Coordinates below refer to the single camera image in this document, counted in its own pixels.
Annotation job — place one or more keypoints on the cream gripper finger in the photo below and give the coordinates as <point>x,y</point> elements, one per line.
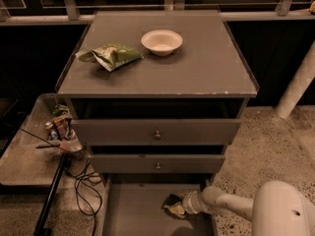
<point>178,211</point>

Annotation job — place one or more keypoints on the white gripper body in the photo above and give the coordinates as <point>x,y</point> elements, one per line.
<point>189,203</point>

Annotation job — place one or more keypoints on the green yellow sponge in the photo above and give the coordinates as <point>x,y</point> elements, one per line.
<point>172,201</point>

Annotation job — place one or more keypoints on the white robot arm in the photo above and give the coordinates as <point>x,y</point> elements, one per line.
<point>278,209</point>

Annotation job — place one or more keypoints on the grey bottom drawer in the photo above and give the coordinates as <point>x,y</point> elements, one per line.
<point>134,205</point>

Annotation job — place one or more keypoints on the grey drawer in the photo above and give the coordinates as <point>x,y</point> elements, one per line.
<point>134,205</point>
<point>156,122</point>
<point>157,159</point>

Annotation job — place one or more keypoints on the grey middle drawer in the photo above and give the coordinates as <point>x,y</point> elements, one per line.
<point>157,159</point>

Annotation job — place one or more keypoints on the grey drawer cabinet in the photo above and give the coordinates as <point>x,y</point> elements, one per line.
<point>207,65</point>

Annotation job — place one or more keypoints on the grey top drawer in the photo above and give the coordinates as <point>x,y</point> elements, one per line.
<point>156,122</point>

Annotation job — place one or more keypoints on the black metal pole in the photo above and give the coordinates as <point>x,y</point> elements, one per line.
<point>40,229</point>

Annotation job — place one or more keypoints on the snack items in bin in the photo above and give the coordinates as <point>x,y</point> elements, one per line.
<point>59,126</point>

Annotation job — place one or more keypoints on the clear plastic bin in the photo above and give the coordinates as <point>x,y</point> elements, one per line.
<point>35,135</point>

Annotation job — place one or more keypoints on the white paper bowl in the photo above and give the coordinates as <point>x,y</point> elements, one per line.
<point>162,42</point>

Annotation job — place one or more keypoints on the green chip bag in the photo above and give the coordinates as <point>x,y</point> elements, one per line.
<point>110,56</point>

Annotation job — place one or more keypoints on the metal window railing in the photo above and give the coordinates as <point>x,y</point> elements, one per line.
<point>57,12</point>

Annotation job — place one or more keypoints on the white support post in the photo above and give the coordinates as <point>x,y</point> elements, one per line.
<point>298,85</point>

